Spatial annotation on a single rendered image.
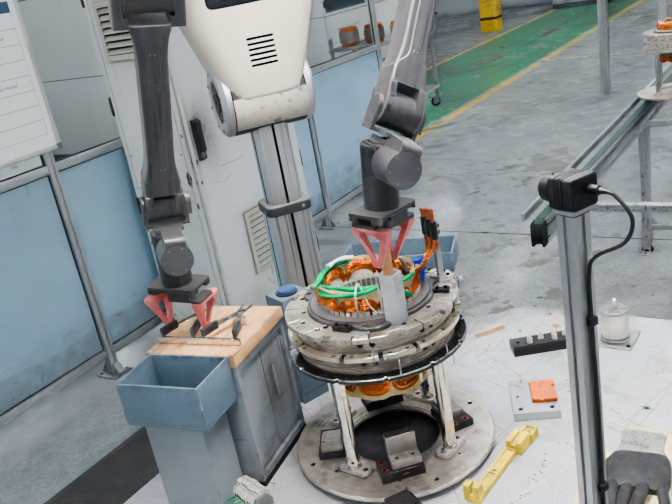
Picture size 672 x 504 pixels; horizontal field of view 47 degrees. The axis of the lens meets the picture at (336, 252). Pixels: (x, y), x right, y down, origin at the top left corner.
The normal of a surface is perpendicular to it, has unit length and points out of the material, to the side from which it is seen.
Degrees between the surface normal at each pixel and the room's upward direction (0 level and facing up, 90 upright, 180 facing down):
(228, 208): 90
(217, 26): 90
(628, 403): 0
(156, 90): 113
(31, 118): 90
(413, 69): 75
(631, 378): 0
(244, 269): 90
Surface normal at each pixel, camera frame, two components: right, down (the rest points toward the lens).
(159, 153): 0.34, 0.62
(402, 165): 0.33, 0.32
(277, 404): 0.91, -0.02
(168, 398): -0.36, 0.39
